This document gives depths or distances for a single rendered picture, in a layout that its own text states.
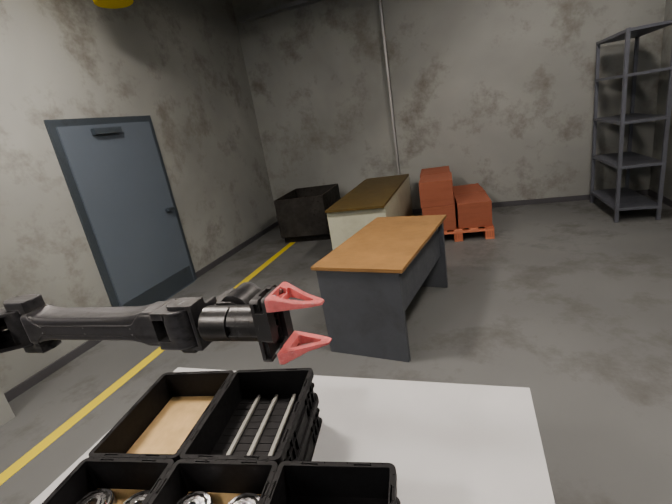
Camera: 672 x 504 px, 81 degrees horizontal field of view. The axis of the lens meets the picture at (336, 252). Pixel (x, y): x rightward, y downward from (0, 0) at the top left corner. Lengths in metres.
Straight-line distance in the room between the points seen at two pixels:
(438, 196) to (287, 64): 3.71
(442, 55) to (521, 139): 1.78
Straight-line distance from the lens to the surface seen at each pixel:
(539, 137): 7.03
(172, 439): 1.54
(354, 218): 4.75
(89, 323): 0.82
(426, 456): 1.43
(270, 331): 0.59
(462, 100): 6.92
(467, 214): 5.43
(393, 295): 2.80
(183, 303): 0.69
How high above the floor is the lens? 1.73
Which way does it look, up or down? 18 degrees down
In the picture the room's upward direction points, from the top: 9 degrees counter-clockwise
